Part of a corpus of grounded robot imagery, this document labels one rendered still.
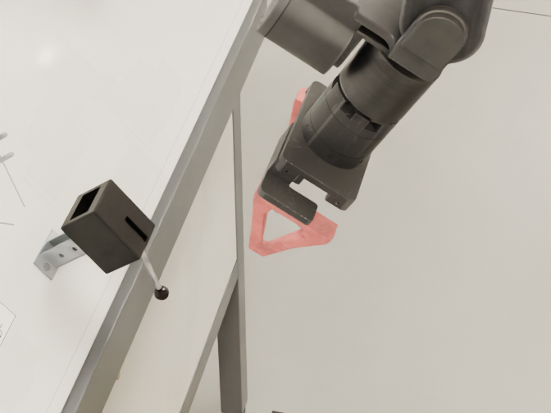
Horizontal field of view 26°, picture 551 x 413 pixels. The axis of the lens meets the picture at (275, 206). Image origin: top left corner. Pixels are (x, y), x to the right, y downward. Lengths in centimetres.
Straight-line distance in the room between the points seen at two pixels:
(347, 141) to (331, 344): 142
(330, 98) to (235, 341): 116
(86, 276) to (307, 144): 32
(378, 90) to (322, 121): 6
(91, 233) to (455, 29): 40
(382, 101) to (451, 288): 157
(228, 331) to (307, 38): 119
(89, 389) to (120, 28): 42
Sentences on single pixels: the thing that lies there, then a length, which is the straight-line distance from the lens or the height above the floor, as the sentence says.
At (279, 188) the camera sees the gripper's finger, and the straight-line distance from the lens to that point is 88.
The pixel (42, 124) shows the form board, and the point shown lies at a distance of 117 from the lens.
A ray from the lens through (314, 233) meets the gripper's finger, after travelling 88.
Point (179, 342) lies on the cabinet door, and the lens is 157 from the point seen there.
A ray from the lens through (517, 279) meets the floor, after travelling 244.
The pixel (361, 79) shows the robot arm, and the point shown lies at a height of 120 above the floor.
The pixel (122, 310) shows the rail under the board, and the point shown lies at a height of 86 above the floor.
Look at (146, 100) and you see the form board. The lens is 130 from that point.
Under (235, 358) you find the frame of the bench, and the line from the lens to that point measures 203.
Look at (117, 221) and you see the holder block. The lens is 104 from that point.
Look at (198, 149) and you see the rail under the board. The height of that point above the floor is 85.
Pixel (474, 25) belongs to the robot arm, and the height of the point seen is 127.
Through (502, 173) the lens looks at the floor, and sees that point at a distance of 268.
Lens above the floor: 169
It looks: 42 degrees down
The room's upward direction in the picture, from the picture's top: straight up
